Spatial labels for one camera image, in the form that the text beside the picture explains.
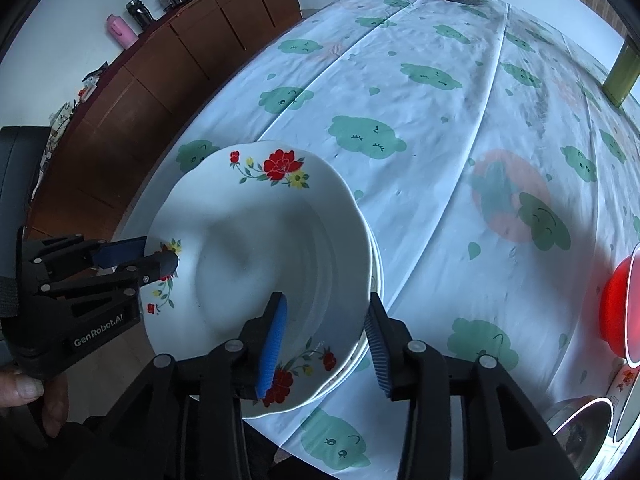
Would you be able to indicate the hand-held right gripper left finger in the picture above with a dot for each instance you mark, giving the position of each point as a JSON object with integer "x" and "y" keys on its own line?
{"x": 272, "y": 345}

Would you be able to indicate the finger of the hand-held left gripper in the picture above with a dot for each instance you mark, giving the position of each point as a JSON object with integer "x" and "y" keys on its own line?
{"x": 157, "y": 264}
{"x": 122, "y": 251}

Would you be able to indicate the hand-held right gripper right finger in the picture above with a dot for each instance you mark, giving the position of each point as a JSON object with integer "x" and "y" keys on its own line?
{"x": 377, "y": 355}

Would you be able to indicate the blue patterned bowl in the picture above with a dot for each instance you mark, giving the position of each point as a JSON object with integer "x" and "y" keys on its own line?
{"x": 380, "y": 280}

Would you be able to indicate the white plate red flowers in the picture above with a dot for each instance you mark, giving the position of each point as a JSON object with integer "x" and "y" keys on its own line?
{"x": 260, "y": 260}

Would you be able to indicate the white plate small floral rim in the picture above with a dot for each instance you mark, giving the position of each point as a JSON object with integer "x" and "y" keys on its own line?
{"x": 374, "y": 260}

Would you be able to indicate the stainless steel bowl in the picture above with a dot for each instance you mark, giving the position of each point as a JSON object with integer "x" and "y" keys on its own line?
{"x": 580, "y": 435}

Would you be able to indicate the red plastic bowl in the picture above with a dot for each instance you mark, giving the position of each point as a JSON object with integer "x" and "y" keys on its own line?
{"x": 622, "y": 305}

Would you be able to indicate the white enamel cup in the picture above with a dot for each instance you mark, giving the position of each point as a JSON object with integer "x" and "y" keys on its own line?
{"x": 625, "y": 400}

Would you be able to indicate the person's left hand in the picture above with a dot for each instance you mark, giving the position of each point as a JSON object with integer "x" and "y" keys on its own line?
{"x": 30, "y": 387}

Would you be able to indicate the pile of small packets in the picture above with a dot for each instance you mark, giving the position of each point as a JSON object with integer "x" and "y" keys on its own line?
{"x": 75, "y": 105}

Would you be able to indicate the brown wooden cabinet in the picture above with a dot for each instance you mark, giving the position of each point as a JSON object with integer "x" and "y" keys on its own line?
{"x": 165, "y": 75}

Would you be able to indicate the pink thermos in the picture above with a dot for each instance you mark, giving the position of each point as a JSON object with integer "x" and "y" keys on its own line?
{"x": 121, "y": 32}

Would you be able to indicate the black thermos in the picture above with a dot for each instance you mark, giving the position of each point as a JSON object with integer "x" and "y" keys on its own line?
{"x": 140, "y": 14}

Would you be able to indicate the white green cloud tablecloth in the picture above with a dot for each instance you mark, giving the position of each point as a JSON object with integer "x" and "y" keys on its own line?
{"x": 425, "y": 110}

